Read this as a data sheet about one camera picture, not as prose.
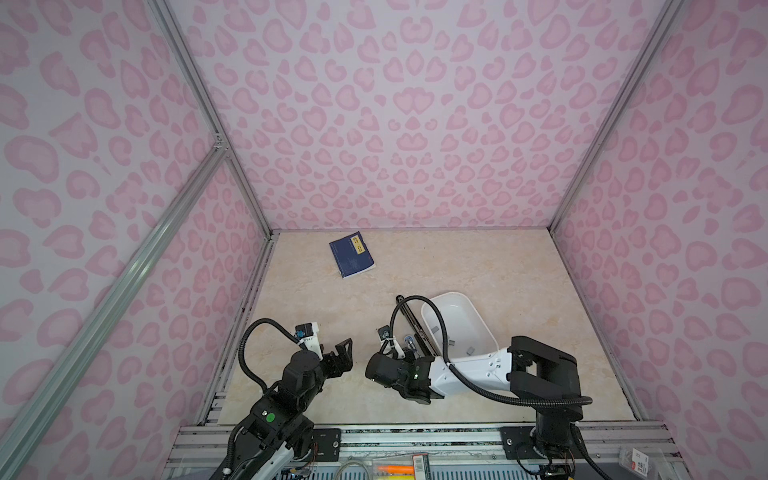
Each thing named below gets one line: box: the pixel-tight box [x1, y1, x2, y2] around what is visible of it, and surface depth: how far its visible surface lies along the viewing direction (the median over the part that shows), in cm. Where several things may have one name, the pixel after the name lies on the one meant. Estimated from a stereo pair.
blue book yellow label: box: [329, 231, 376, 279], surface depth 114 cm
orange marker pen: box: [377, 465, 415, 474], surface depth 71 cm
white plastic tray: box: [421, 293, 499, 359], surface depth 95 cm
